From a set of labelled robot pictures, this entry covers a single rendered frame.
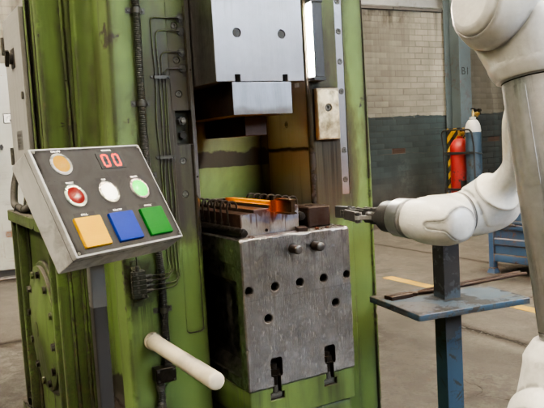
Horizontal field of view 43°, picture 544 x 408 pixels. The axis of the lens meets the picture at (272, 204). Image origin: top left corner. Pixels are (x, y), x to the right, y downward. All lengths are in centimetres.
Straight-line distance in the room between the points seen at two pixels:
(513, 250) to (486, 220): 436
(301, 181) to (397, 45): 778
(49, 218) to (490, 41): 101
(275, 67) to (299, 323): 77
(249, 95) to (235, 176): 57
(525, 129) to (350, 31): 148
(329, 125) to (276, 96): 31
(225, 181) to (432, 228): 121
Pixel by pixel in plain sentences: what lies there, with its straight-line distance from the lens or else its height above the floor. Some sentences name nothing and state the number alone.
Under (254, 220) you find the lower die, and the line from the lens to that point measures 204.
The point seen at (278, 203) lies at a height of 100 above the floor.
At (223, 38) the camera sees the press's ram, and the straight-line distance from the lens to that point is 202.
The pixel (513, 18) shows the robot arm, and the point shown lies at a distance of 101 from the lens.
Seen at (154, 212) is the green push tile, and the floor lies 103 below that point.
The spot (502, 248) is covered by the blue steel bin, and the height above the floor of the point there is 22.
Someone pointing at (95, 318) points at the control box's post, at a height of 77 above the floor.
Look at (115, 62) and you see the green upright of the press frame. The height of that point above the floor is 143.
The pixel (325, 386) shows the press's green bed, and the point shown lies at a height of 43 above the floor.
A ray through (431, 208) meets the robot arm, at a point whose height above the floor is 103.
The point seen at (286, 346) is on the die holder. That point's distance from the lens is 208.
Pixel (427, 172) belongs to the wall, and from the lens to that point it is 1030.
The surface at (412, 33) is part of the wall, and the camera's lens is 1026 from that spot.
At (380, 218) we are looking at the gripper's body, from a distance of 160.
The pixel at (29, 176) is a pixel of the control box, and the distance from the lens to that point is 165.
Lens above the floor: 118
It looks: 5 degrees down
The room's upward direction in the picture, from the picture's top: 3 degrees counter-clockwise
